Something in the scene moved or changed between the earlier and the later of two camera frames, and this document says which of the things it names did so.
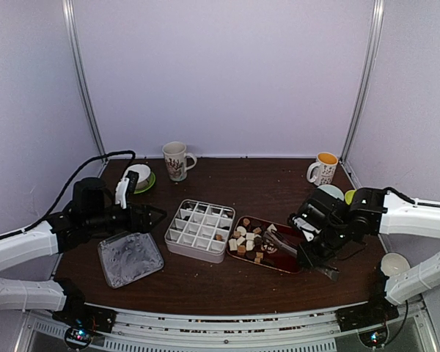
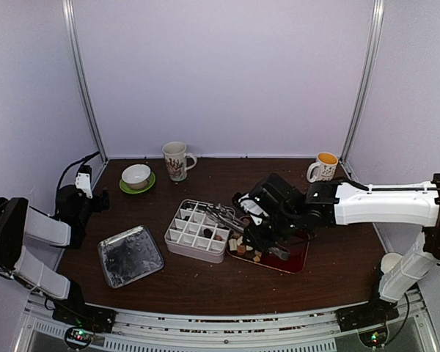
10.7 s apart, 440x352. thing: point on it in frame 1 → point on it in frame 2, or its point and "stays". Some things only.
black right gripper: (310, 258) → (258, 242)
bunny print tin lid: (129, 257) stays
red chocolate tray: (246, 243) stays
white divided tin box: (199, 230) stays
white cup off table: (392, 263) stays
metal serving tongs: (277, 239) → (225, 215)
